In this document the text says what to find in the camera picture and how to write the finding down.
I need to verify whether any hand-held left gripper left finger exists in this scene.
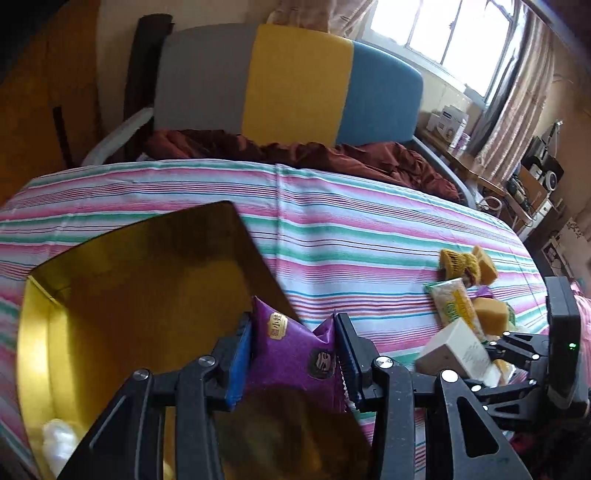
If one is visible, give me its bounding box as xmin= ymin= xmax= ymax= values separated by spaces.
xmin=58 ymin=313 xmax=254 ymax=480

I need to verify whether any yellow mesh wrapped item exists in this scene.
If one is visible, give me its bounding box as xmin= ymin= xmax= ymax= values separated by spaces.
xmin=438 ymin=248 xmax=483 ymax=287

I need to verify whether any wooden wardrobe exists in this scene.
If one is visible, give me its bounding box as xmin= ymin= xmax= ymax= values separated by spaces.
xmin=0 ymin=0 xmax=100 ymax=204

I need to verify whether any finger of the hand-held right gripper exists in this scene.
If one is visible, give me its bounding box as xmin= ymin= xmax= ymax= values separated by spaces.
xmin=482 ymin=331 xmax=550 ymax=370
xmin=471 ymin=369 xmax=555 ymax=432

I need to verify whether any window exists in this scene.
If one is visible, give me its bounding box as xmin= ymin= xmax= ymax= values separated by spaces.
xmin=365 ymin=0 xmax=518 ymax=97

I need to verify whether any wooden desk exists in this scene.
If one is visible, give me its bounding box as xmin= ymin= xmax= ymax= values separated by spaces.
xmin=416 ymin=129 xmax=532 ymax=232

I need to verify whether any green yellow snack packet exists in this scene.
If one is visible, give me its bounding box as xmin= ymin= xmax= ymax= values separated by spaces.
xmin=424 ymin=278 xmax=485 ymax=333

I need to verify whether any beige curtain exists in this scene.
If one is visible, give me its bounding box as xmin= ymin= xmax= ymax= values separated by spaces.
xmin=265 ymin=0 xmax=375 ymax=35
xmin=475 ymin=9 xmax=555 ymax=181

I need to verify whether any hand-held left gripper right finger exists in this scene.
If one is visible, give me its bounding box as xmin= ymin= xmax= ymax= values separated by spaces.
xmin=335 ymin=313 xmax=532 ymax=480

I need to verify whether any yellow sponge block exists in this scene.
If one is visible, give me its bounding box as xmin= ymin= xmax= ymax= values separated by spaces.
xmin=471 ymin=246 xmax=499 ymax=284
xmin=473 ymin=296 xmax=511 ymax=335

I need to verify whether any grey yellow blue chair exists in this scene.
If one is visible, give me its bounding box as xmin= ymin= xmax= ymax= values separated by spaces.
xmin=83 ymin=23 xmax=476 ymax=208

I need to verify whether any white green carton box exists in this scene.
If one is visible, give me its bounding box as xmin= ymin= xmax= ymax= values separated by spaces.
xmin=416 ymin=318 xmax=502 ymax=388

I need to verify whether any maroon cloth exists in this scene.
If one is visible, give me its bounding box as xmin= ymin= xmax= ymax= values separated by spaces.
xmin=145 ymin=129 xmax=462 ymax=201

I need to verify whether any gold cardboard box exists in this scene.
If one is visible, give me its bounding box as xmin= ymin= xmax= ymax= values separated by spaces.
xmin=16 ymin=200 xmax=375 ymax=480

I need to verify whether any white plastic wrapper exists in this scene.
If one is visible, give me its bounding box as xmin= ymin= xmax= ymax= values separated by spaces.
xmin=41 ymin=418 xmax=88 ymax=478

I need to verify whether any white appliance box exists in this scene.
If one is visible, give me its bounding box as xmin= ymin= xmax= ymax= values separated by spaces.
xmin=427 ymin=106 xmax=469 ymax=144

